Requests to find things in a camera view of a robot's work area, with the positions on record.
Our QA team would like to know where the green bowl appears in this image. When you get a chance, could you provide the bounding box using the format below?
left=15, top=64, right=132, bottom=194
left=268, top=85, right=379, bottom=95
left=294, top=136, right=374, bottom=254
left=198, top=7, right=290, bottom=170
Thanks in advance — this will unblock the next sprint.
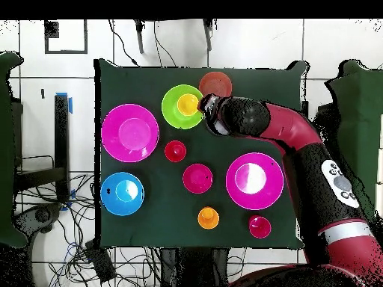
left=161, top=84, right=206, bottom=130

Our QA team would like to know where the yellow cup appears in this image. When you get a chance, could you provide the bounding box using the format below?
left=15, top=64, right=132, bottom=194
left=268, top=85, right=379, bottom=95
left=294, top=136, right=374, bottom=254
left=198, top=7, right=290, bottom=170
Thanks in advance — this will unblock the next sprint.
left=177, top=93, right=200, bottom=117

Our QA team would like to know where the orange bowl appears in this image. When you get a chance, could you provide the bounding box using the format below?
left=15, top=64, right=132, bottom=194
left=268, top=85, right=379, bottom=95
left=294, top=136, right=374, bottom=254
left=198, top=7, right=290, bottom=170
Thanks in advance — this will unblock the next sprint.
left=197, top=71, right=233, bottom=99

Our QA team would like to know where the red cup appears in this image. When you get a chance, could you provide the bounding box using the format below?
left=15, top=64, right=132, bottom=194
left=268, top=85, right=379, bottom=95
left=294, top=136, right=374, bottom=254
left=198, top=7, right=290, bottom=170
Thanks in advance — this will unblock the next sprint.
left=164, top=140, right=188, bottom=163

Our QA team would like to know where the small crimson bowl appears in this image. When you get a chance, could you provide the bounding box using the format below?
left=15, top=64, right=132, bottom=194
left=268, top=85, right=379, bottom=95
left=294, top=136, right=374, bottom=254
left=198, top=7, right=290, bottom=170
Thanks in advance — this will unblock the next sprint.
left=182, top=163, right=214, bottom=194

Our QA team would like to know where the orange cup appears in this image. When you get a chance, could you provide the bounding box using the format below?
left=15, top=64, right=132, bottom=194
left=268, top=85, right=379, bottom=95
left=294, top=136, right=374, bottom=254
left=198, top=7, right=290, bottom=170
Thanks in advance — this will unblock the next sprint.
left=197, top=206, right=220, bottom=230

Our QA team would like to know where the large pink bowl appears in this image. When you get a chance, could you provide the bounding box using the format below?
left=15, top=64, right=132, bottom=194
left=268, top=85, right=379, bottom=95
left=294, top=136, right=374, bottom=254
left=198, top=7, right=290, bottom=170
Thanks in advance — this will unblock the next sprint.
left=100, top=103, right=160, bottom=164
left=225, top=152, right=285, bottom=211

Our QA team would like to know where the blue bowl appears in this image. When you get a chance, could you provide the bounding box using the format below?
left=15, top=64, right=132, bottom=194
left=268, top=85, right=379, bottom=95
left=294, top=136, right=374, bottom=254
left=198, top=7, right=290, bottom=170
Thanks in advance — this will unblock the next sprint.
left=100, top=171, right=145, bottom=217

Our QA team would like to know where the crimson cup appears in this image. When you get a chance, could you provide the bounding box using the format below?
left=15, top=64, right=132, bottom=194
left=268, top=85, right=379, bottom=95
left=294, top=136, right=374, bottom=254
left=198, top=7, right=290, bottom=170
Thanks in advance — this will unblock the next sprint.
left=248, top=215, right=272, bottom=239

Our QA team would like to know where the dark green tablecloth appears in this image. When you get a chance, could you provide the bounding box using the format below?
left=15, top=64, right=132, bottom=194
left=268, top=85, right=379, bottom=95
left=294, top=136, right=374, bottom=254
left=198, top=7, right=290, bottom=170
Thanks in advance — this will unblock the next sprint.
left=94, top=58, right=309, bottom=250

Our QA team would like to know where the metal chair leg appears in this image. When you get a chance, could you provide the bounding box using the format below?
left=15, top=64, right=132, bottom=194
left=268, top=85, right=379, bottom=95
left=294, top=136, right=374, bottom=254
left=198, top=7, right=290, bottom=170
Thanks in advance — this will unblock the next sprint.
left=133, top=19, right=145, bottom=55
left=202, top=19, right=215, bottom=52

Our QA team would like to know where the blue tape strip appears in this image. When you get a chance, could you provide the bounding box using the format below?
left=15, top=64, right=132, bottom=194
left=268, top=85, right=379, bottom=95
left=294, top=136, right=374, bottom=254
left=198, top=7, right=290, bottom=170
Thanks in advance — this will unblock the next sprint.
left=55, top=91, right=73, bottom=114

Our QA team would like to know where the black power strip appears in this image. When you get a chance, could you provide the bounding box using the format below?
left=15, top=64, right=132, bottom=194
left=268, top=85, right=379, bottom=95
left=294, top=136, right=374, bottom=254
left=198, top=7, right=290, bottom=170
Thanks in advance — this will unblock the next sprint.
left=84, top=238, right=117, bottom=283

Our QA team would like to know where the green cloth side table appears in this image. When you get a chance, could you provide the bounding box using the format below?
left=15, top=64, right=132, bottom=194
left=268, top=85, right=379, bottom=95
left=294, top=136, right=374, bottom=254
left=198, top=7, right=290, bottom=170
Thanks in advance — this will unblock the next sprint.
left=0, top=51, right=28, bottom=249
left=324, top=58, right=383, bottom=228

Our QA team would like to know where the black table frame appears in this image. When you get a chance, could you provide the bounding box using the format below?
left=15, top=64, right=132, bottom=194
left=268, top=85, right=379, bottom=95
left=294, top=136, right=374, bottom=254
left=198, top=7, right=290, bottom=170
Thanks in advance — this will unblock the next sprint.
left=13, top=93, right=71, bottom=204

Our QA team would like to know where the black pedestal leg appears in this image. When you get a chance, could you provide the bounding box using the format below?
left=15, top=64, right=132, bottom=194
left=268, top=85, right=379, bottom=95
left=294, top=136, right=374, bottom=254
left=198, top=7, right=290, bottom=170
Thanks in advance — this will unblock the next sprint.
left=13, top=203, right=64, bottom=240

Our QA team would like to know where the grey square floor frame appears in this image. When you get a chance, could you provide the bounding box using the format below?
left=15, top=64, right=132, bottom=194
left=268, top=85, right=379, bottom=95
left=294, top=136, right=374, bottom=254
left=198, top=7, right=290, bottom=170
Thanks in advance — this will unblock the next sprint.
left=43, top=19, right=88, bottom=55

